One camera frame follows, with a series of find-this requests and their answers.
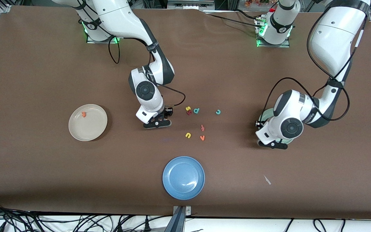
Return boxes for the light green plate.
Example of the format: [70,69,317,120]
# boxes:
[258,109,295,145]

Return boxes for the beige brown plate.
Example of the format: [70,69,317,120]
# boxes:
[68,104,108,141]

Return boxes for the brown table cover sheet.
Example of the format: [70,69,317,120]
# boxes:
[0,6,371,219]

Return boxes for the blue plate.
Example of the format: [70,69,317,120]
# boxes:
[162,156,205,200]

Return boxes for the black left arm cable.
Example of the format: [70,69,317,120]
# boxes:
[262,19,350,122]

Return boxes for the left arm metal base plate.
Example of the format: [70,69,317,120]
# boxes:
[256,16,290,48]

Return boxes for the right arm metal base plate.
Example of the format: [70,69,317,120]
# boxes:
[86,19,121,44]

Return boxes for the black looped hanging cable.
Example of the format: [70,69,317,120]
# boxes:
[313,218,328,232]

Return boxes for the long black table cable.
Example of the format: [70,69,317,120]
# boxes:
[205,13,264,29]

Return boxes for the grey metal frame piece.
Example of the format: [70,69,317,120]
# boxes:
[168,0,215,10]

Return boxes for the short black table cable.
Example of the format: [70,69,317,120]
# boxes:
[234,9,263,22]

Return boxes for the grey metal camera mount bracket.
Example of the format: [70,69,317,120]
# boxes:
[168,206,192,232]

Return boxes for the tangled black floor cables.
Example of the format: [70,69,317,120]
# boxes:
[0,200,173,232]

